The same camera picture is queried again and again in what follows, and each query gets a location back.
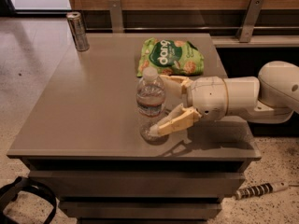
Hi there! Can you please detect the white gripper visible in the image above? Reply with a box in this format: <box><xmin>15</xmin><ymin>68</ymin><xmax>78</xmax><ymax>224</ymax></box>
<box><xmin>149</xmin><ymin>75</ymin><xmax>228</xmax><ymax>137</ymax></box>

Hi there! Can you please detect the clear plastic water bottle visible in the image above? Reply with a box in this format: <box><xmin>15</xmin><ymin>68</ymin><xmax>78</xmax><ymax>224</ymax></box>
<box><xmin>136</xmin><ymin>66</ymin><xmax>166</xmax><ymax>143</ymax></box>

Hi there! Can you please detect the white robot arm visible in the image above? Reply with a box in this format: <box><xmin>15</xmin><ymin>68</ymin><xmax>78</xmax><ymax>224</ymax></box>
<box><xmin>149</xmin><ymin>61</ymin><xmax>299</xmax><ymax>137</ymax></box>

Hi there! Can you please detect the silver redbull can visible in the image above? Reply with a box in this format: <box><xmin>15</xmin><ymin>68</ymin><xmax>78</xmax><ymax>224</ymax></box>
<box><xmin>66</xmin><ymin>11</ymin><xmax>90</xmax><ymax>51</ymax></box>

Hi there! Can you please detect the green dang chips bag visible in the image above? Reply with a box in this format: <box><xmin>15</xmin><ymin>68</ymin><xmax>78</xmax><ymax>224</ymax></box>
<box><xmin>136</xmin><ymin>37</ymin><xmax>204</xmax><ymax>77</ymax></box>

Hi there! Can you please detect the grey drawer cabinet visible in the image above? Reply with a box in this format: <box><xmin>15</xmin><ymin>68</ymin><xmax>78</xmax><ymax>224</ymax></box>
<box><xmin>8</xmin><ymin>34</ymin><xmax>261</xmax><ymax>224</ymax></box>

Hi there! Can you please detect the white power strip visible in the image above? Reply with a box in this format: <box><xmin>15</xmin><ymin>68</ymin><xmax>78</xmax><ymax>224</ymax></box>
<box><xmin>235</xmin><ymin>181</ymin><xmax>289</xmax><ymax>200</ymax></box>

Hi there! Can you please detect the right metal wall bracket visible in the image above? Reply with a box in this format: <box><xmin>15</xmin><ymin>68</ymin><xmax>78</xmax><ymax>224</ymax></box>
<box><xmin>236</xmin><ymin>0</ymin><xmax>264</xmax><ymax>43</ymax></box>

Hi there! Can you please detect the metal wall bracket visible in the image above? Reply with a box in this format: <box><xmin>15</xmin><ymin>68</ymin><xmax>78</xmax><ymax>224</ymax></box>
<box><xmin>108</xmin><ymin>0</ymin><xmax>124</xmax><ymax>33</ymax></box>
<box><xmin>236</xmin><ymin>0</ymin><xmax>264</xmax><ymax>43</ymax></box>

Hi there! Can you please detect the left metal wall bracket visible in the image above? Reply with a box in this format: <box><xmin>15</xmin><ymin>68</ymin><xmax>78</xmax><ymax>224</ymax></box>
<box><xmin>108</xmin><ymin>0</ymin><xmax>124</xmax><ymax>33</ymax></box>

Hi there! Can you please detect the black bag strap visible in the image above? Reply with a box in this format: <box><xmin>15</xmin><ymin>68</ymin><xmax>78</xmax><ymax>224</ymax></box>
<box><xmin>0</xmin><ymin>175</ymin><xmax>58</xmax><ymax>224</ymax></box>

